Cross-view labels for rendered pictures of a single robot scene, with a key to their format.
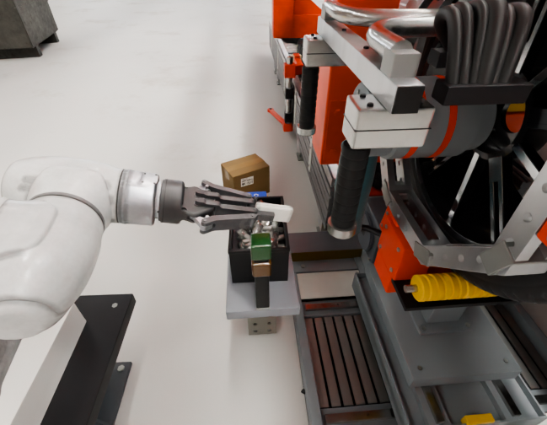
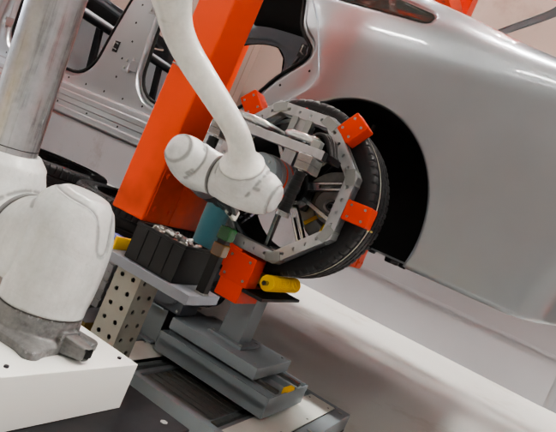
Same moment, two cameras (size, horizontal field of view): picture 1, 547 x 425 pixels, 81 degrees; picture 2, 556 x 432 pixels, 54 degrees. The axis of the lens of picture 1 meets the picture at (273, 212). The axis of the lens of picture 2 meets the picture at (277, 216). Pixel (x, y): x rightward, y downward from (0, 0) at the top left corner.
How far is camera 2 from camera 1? 1.44 m
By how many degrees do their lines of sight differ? 66
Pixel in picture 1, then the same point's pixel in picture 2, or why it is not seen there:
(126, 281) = not seen: outside the picture
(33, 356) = not seen: hidden behind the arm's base
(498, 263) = (327, 235)
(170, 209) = not seen: hidden behind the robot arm
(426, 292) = (275, 281)
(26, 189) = (205, 151)
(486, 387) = (278, 379)
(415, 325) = (234, 346)
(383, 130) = (313, 166)
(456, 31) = (329, 141)
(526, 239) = (337, 220)
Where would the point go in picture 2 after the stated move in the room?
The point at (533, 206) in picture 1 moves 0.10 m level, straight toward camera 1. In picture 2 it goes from (337, 207) to (347, 210)
